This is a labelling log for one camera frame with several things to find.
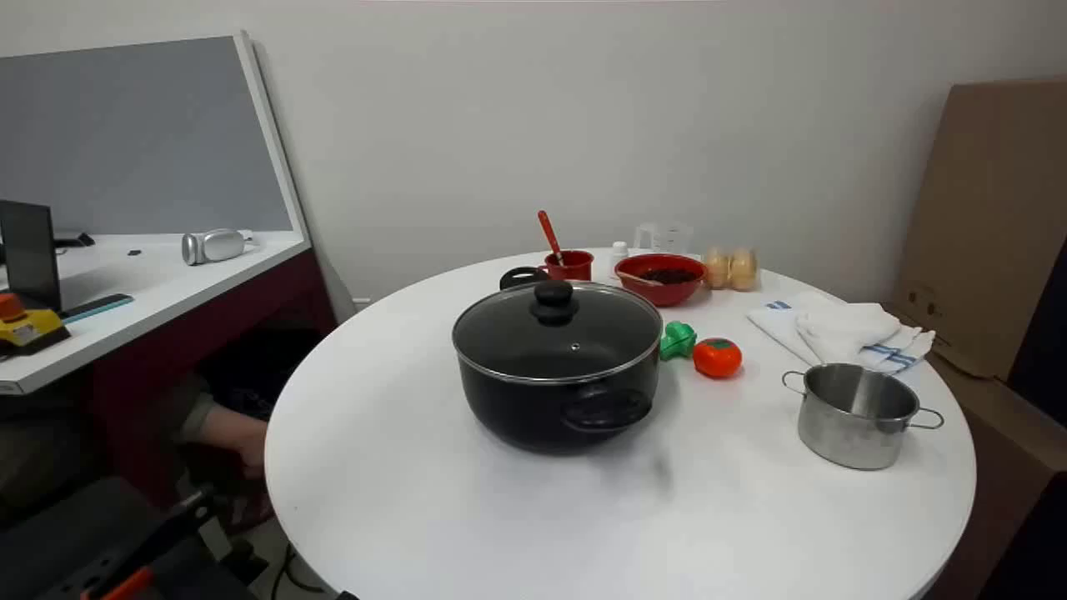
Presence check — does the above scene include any person's bare hand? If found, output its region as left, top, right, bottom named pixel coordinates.
left=206, top=407, right=269, bottom=479

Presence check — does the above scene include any black cooking pot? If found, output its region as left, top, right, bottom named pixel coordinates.
left=449, top=265, right=667, bottom=459

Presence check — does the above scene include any glass lid with black knob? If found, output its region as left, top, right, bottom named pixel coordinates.
left=449, top=276, right=667, bottom=389

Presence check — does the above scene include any green broccoli toy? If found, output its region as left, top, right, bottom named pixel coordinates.
left=656, top=317, right=699, bottom=365

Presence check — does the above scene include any orange tomato toy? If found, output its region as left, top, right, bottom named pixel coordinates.
left=691, top=335, right=747, bottom=383

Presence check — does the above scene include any small stainless steel pot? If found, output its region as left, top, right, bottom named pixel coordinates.
left=777, top=360, right=947, bottom=475

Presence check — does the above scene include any white desk with red side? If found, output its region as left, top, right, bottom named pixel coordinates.
left=0, top=226, right=336, bottom=513

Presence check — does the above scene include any dark blue flat strip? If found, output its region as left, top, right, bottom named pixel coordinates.
left=60, top=289, right=136, bottom=326

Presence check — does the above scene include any silver can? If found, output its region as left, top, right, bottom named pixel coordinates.
left=180, top=226, right=262, bottom=270

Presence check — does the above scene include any black chair with red part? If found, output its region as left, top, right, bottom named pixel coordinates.
left=0, top=477, right=269, bottom=600

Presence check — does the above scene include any yellow handheld device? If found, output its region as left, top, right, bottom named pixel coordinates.
left=0, top=289, right=74, bottom=360

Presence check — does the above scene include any black laptop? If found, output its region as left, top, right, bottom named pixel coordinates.
left=0, top=198, right=65, bottom=315

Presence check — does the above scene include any grey partition board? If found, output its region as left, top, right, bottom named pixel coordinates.
left=0, top=29, right=314, bottom=245

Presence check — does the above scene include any red spoon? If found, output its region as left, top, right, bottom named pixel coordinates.
left=535, top=208, right=568, bottom=270

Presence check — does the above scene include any red mug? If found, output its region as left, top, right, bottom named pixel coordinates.
left=541, top=248, right=596, bottom=282

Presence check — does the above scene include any red bowl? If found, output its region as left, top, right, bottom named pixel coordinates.
left=613, top=249, right=709, bottom=309

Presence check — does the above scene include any clear plastic measuring cup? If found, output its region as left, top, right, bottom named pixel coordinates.
left=631, top=219, right=697, bottom=260

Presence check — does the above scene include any beige egg toy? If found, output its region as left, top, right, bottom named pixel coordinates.
left=726, top=245, right=764, bottom=295
left=699, top=248, right=737, bottom=295

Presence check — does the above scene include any white paper with blue print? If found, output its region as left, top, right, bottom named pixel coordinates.
left=745, top=295, right=831, bottom=370

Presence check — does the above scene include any white cloth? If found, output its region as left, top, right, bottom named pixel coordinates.
left=795, top=299, right=940, bottom=376

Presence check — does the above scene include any brown cardboard box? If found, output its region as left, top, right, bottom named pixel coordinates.
left=920, top=353, right=1067, bottom=600

